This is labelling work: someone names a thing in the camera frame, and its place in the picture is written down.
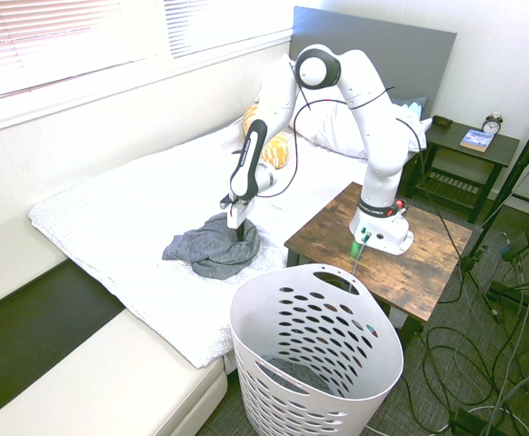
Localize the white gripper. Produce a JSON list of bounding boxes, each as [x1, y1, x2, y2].
[[225, 198, 254, 243]]

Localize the grey shirt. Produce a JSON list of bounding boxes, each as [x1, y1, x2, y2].
[[162, 213, 262, 281]]

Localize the white perforated laundry basket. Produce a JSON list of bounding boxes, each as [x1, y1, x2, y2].
[[229, 264, 405, 436]]

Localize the grey clothes in basket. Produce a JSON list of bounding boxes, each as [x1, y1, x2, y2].
[[257, 356, 334, 400]]

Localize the yellow white patterned pillow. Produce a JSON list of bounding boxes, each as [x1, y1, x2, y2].
[[241, 103, 292, 170]]

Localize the white bed blanket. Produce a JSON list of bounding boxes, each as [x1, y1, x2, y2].
[[27, 115, 370, 370]]

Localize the white bed pillow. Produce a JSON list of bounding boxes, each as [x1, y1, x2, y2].
[[291, 97, 433, 161]]

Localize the rustic wooden side table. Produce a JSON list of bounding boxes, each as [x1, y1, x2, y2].
[[284, 181, 474, 349]]

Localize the white bench cushion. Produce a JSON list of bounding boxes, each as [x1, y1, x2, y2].
[[0, 311, 230, 436], [0, 213, 69, 315]]

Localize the narrow window blind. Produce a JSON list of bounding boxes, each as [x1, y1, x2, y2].
[[164, 0, 294, 59]]

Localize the teal pillow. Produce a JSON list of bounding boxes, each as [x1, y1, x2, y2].
[[389, 95, 429, 121]]

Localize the black nightstand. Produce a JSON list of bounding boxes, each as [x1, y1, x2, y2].
[[403, 118, 521, 224]]

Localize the grey headboard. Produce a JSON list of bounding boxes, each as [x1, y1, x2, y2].
[[290, 5, 458, 124]]

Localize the blue cover book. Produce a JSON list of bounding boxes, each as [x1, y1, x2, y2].
[[459, 129, 495, 154]]

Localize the wide window blind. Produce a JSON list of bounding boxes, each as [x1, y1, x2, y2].
[[0, 0, 162, 104]]

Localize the black alarm clock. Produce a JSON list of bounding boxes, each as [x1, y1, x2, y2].
[[481, 112, 504, 136]]

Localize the black power adapter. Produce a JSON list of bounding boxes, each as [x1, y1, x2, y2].
[[500, 233, 529, 263]]

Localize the black floor box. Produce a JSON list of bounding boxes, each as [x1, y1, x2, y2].
[[449, 406, 520, 436]]

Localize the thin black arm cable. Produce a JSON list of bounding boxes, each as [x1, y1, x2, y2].
[[254, 85, 430, 201]]

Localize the black looped floor cable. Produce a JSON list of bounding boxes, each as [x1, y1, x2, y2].
[[400, 322, 529, 436]]

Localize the black camera stand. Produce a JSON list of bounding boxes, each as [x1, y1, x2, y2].
[[456, 106, 529, 324]]

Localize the white floor cable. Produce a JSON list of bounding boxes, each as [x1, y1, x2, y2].
[[482, 231, 529, 436]]

